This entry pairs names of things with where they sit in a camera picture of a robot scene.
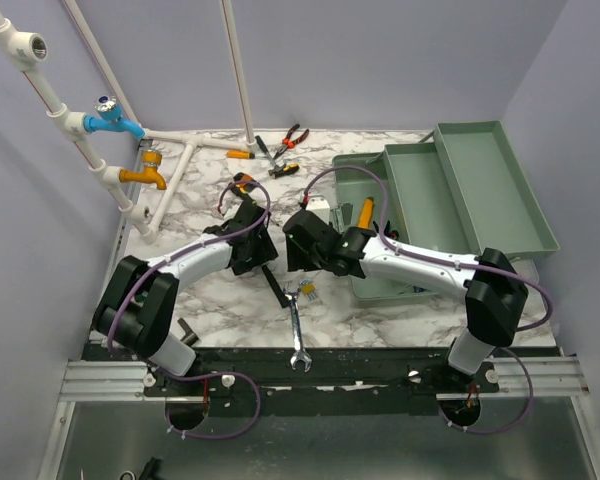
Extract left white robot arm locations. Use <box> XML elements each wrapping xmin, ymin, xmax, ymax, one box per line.
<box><xmin>92</xmin><ymin>200</ymin><xmax>278</xmax><ymax>395</ymax></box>

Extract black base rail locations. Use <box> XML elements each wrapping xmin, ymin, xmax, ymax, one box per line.
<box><xmin>79</xmin><ymin>342</ymin><xmax>531</xmax><ymax>419</ymax></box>

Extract orange plastic tap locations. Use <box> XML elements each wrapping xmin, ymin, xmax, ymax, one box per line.
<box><xmin>118</xmin><ymin>150</ymin><xmax>167</xmax><ymax>191</ymax></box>

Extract yellow hex key set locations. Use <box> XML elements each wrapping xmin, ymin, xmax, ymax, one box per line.
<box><xmin>299</xmin><ymin>280</ymin><xmax>318</xmax><ymax>301</ymax></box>

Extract white pvc pipe assembly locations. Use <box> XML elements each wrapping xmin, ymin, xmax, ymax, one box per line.
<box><xmin>0</xmin><ymin>1</ymin><xmax>256</xmax><ymax>243</ymax></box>

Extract blue plastic tap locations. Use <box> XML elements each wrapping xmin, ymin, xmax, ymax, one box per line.
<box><xmin>83</xmin><ymin>95</ymin><xmax>145</xmax><ymax>140</ymax></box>

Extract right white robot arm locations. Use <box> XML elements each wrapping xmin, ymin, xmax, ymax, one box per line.
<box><xmin>283</xmin><ymin>209</ymin><xmax>529</xmax><ymax>392</ymax></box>

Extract claw hammer black handle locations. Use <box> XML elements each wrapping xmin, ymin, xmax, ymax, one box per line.
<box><xmin>261</xmin><ymin>265</ymin><xmax>289</xmax><ymax>308</ymax></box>

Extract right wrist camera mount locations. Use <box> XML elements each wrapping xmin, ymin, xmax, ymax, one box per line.
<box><xmin>305</xmin><ymin>196</ymin><xmax>331</xmax><ymax>223</ymax></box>

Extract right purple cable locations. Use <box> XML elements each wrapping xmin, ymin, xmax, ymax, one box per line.
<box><xmin>299</xmin><ymin>165</ymin><xmax>555</xmax><ymax>435</ymax></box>

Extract silver open-end wrench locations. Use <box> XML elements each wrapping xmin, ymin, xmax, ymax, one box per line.
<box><xmin>283</xmin><ymin>289</ymin><xmax>312</xmax><ymax>373</ymax></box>

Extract yellow black pliers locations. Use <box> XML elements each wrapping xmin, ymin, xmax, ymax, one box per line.
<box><xmin>268</xmin><ymin>163</ymin><xmax>300</xmax><ymax>179</ymax></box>

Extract yellow handle tool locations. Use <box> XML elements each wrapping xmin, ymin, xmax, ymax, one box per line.
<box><xmin>356</xmin><ymin>197</ymin><xmax>375</xmax><ymax>230</ymax></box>

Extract silver socket bar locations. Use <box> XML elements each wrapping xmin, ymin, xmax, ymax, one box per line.
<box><xmin>177</xmin><ymin>318</ymin><xmax>199</xmax><ymax>346</ymax></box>

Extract orange black long-nose pliers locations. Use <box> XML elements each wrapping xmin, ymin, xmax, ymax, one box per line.
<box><xmin>274</xmin><ymin>123</ymin><xmax>310</xmax><ymax>160</ymax></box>

